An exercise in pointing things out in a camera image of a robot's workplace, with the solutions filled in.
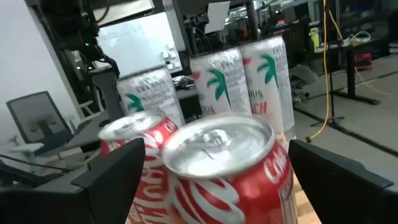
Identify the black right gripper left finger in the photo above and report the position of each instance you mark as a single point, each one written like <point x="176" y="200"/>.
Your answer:
<point x="93" y="202"/>

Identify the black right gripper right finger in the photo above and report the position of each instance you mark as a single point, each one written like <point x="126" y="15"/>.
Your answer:
<point x="348" y="199"/>

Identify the red Coca-Cola can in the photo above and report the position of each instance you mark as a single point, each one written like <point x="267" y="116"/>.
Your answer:
<point x="155" y="186"/>
<point x="224" y="199"/>

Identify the tall white Celsius can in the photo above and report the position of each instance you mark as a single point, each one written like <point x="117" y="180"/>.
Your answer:
<point x="217" y="84"/>
<point x="149" y="93"/>
<point x="267" y="81"/>

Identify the wooden slatted shelf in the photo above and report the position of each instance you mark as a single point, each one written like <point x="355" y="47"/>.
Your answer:
<point x="306" y="208"/>

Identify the black mesh office chair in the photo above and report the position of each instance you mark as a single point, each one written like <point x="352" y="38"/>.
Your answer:
<point x="37" y="115"/>

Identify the red storage box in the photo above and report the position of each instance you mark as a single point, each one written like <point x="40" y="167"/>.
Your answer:
<point x="363" y="62"/>

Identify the whiteboard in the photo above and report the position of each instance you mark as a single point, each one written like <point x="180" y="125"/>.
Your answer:
<point x="133" y="46"/>

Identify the yellow green bottle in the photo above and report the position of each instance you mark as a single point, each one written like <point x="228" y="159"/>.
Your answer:
<point x="315" y="39"/>

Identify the computer monitor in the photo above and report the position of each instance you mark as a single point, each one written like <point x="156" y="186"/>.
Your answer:
<point x="217" y="17"/>

